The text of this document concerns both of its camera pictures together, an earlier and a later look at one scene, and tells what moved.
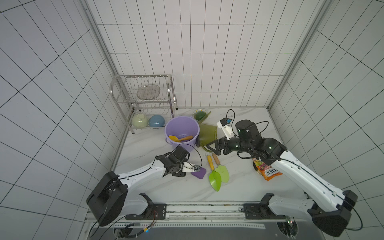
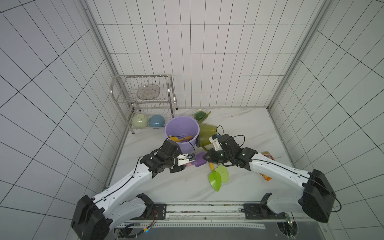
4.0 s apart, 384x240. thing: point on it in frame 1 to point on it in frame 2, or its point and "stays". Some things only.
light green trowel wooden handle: (222, 170) stays
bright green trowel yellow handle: (215, 178) stays
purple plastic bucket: (183, 131) stays
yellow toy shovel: (174, 138) stays
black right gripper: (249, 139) to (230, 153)
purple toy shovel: (200, 174) to (199, 160)
